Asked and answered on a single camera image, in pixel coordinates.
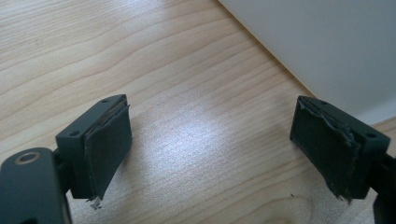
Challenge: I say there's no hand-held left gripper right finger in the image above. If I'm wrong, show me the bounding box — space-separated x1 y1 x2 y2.
289 95 391 203

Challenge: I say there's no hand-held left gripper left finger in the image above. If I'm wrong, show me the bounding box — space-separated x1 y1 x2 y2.
55 93 134 210

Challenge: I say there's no white flat board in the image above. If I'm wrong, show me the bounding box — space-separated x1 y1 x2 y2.
218 0 396 126

